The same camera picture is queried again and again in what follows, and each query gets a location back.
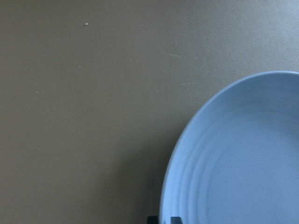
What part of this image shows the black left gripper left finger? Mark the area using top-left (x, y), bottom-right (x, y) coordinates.
top-left (146, 216), bottom-right (159, 224)

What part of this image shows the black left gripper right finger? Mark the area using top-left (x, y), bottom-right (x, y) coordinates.
top-left (171, 217), bottom-right (182, 224)

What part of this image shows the blue round plate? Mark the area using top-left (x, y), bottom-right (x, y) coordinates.
top-left (159, 71), bottom-right (299, 224)

